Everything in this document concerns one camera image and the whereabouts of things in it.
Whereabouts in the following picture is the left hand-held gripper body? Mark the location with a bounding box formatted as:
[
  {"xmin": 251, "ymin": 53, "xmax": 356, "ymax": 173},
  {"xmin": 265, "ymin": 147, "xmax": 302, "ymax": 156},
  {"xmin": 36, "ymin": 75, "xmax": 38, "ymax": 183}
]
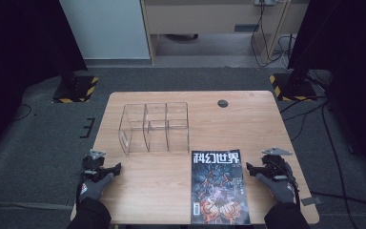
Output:
[{"xmin": 81, "ymin": 149, "xmax": 110, "ymax": 183}]

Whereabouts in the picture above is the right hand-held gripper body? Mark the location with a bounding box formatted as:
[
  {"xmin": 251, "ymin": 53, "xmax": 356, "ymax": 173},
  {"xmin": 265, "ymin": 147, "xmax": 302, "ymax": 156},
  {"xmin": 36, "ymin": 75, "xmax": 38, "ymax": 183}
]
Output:
[{"xmin": 258, "ymin": 146, "xmax": 295, "ymax": 181}]

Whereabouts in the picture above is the dark illustrated magazine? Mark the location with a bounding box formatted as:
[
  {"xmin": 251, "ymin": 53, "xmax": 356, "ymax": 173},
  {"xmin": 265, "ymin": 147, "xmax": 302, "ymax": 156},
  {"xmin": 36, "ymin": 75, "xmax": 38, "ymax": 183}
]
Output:
[{"xmin": 190, "ymin": 149, "xmax": 252, "ymax": 226}]

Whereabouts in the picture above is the clear acrylic file rack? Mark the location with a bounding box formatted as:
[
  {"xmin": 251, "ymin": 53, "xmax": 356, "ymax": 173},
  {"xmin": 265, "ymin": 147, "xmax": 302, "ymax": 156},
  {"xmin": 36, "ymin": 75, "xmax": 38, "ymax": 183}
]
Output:
[{"xmin": 117, "ymin": 101, "xmax": 191, "ymax": 156}]

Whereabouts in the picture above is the person's right hand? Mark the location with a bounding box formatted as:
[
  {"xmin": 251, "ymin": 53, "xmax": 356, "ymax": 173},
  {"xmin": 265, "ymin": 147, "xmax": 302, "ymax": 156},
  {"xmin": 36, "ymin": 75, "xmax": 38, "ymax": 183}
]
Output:
[{"xmin": 254, "ymin": 172, "xmax": 297, "ymax": 205}]

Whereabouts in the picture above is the person's left hand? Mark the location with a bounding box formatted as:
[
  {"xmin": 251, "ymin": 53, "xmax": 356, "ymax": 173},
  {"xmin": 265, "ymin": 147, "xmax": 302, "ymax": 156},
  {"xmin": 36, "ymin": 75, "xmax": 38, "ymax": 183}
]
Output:
[{"xmin": 77, "ymin": 172, "xmax": 115, "ymax": 203}]

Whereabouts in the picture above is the gray tape piece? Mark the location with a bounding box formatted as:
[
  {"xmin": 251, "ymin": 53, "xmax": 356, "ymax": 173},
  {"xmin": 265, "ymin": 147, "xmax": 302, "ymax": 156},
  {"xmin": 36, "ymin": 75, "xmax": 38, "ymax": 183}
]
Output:
[{"xmin": 300, "ymin": 196, "xmax": 324, "ymax": 207}]

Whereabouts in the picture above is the striped black stand base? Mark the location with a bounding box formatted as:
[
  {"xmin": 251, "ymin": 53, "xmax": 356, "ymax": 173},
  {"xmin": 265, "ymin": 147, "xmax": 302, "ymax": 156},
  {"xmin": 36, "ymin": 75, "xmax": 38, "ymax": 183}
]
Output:
[
  {"xmin": 268, "ymin": 73, "xmax": 318, "ymax": 102},
  {"xmin": 51, "ymin": 74, "xmax": 100, "ymax": 104}
]

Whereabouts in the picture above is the black stand pole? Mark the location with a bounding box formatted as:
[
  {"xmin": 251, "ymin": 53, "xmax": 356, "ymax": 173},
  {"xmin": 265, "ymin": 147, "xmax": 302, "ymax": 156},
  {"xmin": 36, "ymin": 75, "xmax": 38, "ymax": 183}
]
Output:
[{"xmin": 287, "ymin": 18, "xmax": 323, "ymax": 94}]

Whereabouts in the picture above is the black curtain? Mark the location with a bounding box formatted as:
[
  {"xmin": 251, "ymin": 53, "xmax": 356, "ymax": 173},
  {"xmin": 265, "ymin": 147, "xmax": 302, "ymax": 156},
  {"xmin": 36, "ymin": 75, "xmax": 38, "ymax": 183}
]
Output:
[
  {"xmin": 0, "ymin": 0, "xmax": 89, "ymax": 160},
  {"xmin": 286, "ymin": 0, "xmax": 366, "ymax": 175}
]

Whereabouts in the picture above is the white cabinet panel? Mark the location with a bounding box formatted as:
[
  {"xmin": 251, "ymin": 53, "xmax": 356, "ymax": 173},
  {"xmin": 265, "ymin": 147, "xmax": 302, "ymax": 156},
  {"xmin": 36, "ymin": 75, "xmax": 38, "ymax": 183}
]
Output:
[{"xmin": 58, "ymin": 0, "xmax": 152, "ymax": 61}]

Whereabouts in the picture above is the white power strip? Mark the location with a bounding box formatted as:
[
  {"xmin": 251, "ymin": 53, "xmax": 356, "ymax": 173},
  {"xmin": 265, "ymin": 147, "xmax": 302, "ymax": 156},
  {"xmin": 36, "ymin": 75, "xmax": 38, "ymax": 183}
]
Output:
[{"xmin": 254, "ymin": 0, "xmax": 279, "ymax": 7}]

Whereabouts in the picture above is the black floor cable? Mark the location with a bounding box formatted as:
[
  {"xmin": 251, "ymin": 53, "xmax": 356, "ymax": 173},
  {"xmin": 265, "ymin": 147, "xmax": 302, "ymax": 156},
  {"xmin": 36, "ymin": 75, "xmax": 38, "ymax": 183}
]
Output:
[
  {"xmin": 308, "ymin": 103, "xmax": 366, "ymax": 229},
  {"xmin": 11, "ymin": 103, "xmax": 33, "ymax": 122}
]

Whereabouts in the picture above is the black hanging cable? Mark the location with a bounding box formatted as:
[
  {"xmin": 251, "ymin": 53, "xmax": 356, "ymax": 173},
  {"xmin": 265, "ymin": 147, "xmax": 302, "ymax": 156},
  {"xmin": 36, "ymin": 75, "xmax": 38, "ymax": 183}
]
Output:
[{"xmin": 249, "ymin": 0, "xmax": 292, "ymax": 69}]

